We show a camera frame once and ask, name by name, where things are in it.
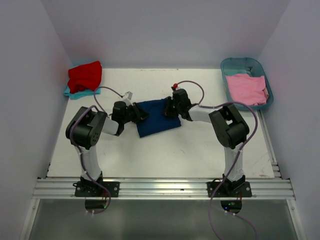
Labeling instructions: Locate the teal t-shirt in basket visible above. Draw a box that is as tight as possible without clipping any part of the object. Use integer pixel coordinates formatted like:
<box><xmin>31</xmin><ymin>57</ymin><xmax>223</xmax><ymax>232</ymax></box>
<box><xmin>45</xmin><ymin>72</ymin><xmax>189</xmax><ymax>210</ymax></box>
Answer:
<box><xmin>223</xmin><ymin>67</ymin><xmax>252</xmax><ymax>76</ymax></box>

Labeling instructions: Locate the pink t-shirt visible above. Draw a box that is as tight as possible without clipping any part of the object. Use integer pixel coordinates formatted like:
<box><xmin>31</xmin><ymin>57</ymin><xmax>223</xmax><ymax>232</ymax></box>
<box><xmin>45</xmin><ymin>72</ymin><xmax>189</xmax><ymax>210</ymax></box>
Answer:
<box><xmin>225</xmin><ymin>73</ymin><xmax>269</xmax><ymax>106</ymax></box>

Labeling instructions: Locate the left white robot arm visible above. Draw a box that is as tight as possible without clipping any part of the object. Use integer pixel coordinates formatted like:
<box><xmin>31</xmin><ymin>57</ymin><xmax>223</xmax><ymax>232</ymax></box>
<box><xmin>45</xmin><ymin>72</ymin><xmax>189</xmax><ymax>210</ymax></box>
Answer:
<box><xmin>65</xmin><ymin>100</ymin><xmax>150</xmax><ymax>197</ymax></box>

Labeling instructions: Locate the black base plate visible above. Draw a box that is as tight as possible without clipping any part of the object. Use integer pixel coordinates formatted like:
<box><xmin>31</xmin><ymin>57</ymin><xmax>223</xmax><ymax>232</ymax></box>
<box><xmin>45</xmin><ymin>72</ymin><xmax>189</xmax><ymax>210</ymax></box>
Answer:
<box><xmin>206</xmin><ymin>176</ymin><xmax>253</xmax><ymax>198</ymax></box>
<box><xmin>72</xmin><ymin>181</ymin><xmax>120</xmax><ymax>198</ymax></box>

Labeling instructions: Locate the teal folded t-shirt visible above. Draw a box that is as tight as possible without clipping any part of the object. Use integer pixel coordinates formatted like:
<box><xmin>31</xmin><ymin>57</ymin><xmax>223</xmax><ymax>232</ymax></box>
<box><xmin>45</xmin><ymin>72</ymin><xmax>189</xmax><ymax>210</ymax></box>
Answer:
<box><xmin>64</xmin><ymin>86</ymin><xmax>94</xmax><ymax>100</ymax></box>

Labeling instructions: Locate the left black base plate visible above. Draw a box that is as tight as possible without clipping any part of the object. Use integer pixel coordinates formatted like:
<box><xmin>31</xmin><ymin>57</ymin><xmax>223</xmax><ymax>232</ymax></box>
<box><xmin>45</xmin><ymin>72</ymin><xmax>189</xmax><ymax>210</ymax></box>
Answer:
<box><xmin>72</xmin><ymin>181</ymin><xmax>120</xmax><ymax>198</ymax></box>

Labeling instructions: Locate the navy blue t-shirt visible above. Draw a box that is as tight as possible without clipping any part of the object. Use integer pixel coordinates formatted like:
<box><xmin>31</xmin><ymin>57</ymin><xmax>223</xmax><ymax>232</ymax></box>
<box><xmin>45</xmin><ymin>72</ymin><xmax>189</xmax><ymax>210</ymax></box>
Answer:
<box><xmin>136</xmin><ymin>98</ymin><xmax>182</xmax><ymax>138</ymax></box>

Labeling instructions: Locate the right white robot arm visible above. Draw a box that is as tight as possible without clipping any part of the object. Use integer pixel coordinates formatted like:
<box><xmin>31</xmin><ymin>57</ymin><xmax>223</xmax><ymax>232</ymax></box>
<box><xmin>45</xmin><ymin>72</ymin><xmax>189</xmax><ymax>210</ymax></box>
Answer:
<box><xmin>163</xmin><ymin>88</ymin><xmax>250</xmax><ymax>197</ymax></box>

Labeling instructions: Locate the red folded t-shirt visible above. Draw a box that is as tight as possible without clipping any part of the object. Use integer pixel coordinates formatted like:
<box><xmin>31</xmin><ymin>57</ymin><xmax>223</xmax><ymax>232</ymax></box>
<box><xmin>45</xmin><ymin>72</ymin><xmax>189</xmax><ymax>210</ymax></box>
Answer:
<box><xmin>67</xmin><ymin>61</ymin><xmax>103</xmax><ymax>94</ymax></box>

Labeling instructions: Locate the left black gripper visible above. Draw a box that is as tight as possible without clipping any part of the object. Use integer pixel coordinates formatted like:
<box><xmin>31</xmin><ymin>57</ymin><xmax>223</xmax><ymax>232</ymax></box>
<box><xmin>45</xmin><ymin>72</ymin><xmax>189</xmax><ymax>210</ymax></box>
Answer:
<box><xmin>121</xmin><ymin>102</ymin><xmax>149</xmax><ymax>124</ymax></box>

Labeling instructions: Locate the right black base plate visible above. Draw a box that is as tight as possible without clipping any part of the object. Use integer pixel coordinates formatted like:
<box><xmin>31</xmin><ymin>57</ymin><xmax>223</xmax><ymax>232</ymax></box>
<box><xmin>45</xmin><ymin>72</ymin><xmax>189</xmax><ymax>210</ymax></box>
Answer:
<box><xmin>206</xmin><ymin>176</ymin><xmax>253</xmax><ymax>198</ymax></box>

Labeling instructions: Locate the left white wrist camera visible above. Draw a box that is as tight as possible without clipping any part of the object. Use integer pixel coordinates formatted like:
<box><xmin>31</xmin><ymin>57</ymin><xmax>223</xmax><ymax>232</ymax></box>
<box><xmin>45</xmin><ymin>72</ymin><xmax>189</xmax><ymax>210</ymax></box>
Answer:
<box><xmin>121</xmin><ymin>91</ymin><xmax>133</xmax><ymax>106</ymax></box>

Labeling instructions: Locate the aluminium mounting rail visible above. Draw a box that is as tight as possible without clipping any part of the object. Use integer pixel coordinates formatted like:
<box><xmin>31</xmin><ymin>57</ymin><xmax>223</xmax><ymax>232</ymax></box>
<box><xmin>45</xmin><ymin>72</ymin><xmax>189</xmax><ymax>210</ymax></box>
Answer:
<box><xmin>32</xmin><ymin>109</ymin><xmax>295</xmax><ymax>200</ymax></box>

